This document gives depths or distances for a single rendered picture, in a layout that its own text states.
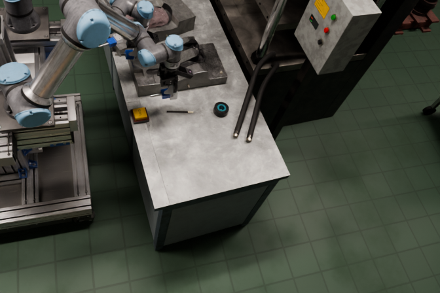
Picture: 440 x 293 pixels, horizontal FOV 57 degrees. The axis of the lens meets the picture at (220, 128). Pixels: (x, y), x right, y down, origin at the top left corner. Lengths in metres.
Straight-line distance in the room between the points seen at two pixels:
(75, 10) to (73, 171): 1.37
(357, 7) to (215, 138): 0.91
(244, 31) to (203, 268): 1.52
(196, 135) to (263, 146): 0.35
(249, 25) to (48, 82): 1.52
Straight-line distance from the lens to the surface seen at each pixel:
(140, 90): 2.12
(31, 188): 2.59
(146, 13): 1.89
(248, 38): 2.60
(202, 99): 2.19
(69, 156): 2.67
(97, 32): 1.41
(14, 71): 1.70
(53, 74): 1.52
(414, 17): 4.67
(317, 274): 2.84
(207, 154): 2.01
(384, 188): 3.34
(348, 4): 1.94
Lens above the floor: 2.53
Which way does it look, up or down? 55 degrees down
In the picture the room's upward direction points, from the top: 19 degrees clockwise
